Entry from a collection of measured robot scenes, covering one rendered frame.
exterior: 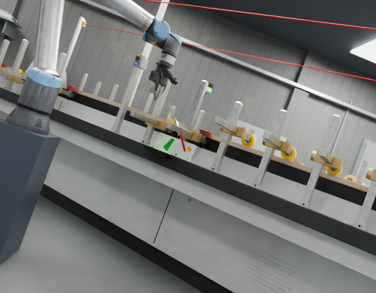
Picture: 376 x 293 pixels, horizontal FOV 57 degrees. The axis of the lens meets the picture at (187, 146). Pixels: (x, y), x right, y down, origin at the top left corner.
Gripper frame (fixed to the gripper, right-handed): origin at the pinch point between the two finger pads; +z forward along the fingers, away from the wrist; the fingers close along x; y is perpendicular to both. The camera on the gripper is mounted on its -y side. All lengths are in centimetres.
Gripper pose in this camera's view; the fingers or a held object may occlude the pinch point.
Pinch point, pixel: (156, 97)
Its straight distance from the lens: 199.5
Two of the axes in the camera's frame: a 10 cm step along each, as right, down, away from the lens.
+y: -8.3, -3.0, 4.7
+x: -4.4, -1.6, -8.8
